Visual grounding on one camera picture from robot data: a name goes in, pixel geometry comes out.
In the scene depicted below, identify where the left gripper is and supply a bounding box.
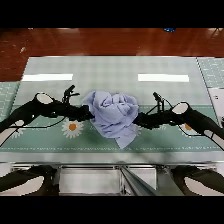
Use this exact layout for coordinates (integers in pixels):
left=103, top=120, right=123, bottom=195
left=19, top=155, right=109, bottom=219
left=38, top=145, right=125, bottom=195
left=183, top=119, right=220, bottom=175
left=68, top=104, right=95, bottom=122

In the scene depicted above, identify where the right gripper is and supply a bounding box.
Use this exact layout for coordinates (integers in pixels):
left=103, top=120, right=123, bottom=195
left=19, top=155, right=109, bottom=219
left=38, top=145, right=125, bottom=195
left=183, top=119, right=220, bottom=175
left=131, top=112, right=158, bottom=130

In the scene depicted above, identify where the light blue shirt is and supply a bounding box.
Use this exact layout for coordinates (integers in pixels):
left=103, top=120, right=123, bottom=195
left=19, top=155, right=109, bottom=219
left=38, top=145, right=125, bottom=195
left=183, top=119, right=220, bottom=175
left=81, top=89, right=140, bottom=150

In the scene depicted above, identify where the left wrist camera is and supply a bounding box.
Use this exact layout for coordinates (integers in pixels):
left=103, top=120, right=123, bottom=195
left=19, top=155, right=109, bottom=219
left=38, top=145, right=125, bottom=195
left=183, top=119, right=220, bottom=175
left=62, top=84, right=81, bottom=107

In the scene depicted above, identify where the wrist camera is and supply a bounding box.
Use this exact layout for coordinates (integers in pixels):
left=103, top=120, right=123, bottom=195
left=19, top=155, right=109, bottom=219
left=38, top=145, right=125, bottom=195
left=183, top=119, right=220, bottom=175
left=62, top=84, right=81, bottom=107
left=146, top=91, right=166, bottom=116

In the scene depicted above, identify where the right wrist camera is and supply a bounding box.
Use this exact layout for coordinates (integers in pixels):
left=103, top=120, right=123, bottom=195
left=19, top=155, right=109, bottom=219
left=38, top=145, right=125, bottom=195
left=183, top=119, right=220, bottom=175
left=146, top=91, right=166, bottom=116

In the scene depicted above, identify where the black cable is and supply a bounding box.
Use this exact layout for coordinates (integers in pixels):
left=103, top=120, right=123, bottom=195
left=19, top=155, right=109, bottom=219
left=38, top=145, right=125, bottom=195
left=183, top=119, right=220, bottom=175
left=178, top=123, right=205, bottom=138
left=0, top=116, right=67, bottom=148

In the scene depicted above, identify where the silver frame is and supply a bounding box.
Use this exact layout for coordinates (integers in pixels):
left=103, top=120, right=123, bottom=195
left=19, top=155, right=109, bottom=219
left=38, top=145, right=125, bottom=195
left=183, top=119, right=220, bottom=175
left=0, top=151, right=224, bottom=197

